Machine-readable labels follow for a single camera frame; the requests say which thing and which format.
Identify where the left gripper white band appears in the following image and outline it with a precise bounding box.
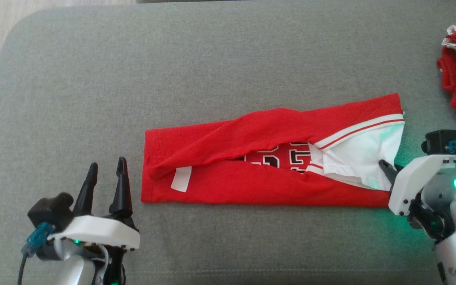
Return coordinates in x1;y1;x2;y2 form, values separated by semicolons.
48;157;141;251

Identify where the grey sofa seat cushion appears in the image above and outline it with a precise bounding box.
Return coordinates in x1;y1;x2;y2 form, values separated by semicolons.
0;0;456;285

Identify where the red white-trimmed jersey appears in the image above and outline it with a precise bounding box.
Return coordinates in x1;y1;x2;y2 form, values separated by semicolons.
140;93;406;209

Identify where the left cable with blue plug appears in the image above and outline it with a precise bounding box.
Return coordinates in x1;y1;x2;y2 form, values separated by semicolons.
17;222;55;285

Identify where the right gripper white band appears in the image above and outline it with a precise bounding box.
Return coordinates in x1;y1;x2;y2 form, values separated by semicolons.
378;154;456;217

